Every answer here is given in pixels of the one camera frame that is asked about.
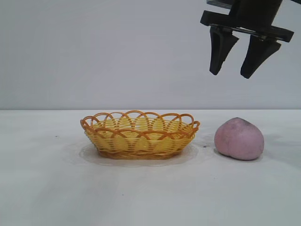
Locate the pink peach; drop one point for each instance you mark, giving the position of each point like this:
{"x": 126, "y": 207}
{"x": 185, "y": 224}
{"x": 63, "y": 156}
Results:
{"x": 238, "y": 141}

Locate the yellow woven wicker basket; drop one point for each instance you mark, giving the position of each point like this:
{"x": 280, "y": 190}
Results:
{"x": 141, "y": 141}

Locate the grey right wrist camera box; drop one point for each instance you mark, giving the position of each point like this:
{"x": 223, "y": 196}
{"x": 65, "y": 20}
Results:
{"x": 218, "y": 2}

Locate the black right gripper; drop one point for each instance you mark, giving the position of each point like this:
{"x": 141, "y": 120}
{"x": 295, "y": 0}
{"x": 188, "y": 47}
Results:
{"x": 254, "y": 16}

